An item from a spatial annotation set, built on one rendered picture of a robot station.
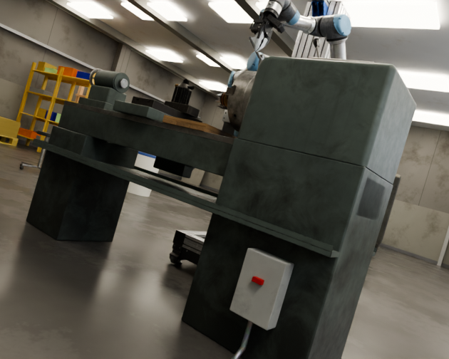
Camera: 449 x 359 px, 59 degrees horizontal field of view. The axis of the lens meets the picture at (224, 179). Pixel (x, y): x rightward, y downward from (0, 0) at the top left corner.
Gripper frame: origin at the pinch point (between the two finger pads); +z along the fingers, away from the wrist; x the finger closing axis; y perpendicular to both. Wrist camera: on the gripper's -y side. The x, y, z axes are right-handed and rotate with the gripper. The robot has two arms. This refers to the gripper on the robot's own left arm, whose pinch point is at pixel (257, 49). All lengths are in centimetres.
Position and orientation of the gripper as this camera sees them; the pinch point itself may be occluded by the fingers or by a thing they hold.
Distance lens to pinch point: 192.4
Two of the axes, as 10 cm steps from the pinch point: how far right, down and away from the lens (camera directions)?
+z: -4.1, 8.9, -1.9
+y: -7.8, -2.4, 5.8
